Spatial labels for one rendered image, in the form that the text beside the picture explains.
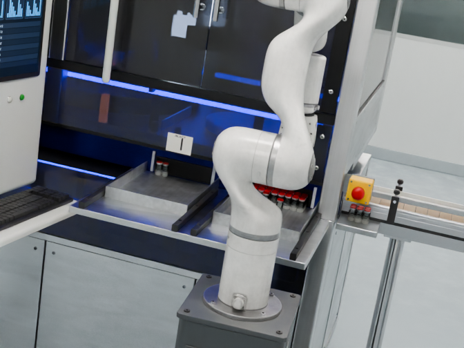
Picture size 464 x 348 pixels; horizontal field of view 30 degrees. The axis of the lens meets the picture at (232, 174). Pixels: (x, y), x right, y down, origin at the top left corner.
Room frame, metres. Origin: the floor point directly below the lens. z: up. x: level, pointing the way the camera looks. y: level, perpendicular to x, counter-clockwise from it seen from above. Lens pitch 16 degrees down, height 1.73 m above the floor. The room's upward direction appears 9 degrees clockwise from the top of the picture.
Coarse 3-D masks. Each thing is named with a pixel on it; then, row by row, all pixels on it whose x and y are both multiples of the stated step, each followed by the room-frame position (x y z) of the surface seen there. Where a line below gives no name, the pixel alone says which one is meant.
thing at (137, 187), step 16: (128, 176) 2.63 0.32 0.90; (144, 176) 2.72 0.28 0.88; (160, 176) 2.75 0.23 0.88; (112, 192) 2.46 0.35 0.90; (128, 192) 2.44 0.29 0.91; (144, 192) 2.56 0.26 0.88; (160, 192) 2.58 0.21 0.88; (176, 192) 2.61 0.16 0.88; (192, 192) 2.63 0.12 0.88; (208, 192) 2.61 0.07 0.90; (160, 208) 2.42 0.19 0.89; (176, 208) 2.41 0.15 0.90
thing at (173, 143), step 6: (168, 138) 2.69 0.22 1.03; (174, 138) 2.69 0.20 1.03; (180, 138) 2.68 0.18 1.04; (186, 138) 2.68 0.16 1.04; (192, 138) 2.67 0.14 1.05; (168, 144) 2.69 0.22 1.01; (174, 144) 2.69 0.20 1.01; (180, 144) 2.68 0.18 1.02; (186, 144) 2.68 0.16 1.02; (168, 150) 2.69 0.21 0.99; (174, 150) 2.69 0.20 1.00; (186, 150) 2.68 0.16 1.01
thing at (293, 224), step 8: (224, 208) 2.50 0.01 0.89; (216, 216) 2.38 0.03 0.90; (224, 216) 2.38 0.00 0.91; (288, 216) 2.55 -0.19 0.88; (296, 216) 2.56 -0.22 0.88; (304, 216) 2.57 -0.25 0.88; (312, 216) 2.53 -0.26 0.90; (224, 224) 2.37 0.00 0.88; (288, 224) 2.47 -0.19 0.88; (296, 224) 2.48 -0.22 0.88; (304, 224) 2.39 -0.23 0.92; (280, 232) 2.34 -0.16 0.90; (288, 232) 2.33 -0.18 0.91; (296, 232) 2.33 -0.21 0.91; (288, 240) 2.33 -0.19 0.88; (296, 240) 2.33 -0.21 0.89
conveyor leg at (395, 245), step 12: (396, 240) 2.66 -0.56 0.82; (408, 240) 2.63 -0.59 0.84; (396, 252) 2.66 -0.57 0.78; (384, 264) 2.68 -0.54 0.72; (396, 264) 2.66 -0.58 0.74; (384, 276) 2.67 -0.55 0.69; (396, 276) 2.67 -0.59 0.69; (384, 288) 2.66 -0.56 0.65; (384, 300) 2.66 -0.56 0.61; (384, 312) 2.66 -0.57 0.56; (372, 324) 2.67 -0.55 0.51; (384, 324) 2.66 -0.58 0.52; (372, 336) 2.66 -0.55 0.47
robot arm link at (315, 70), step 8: (312, 56) 2.33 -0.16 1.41; (320, 56) 2.34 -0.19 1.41; (312, 64) 2.32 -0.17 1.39; (320, 64) 2.33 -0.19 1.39; (312, 72) 2.32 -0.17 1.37; (320, 72) 2.33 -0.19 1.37; (312, 80) 2.32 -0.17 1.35; (320, 80) 2.34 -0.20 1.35; (304, 88) 2.32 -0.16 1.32; (312, 88) 2.32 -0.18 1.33; (320, 88) 2.35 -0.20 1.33; (304, 96) 2.32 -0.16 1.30; (312, 96) 2.32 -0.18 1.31
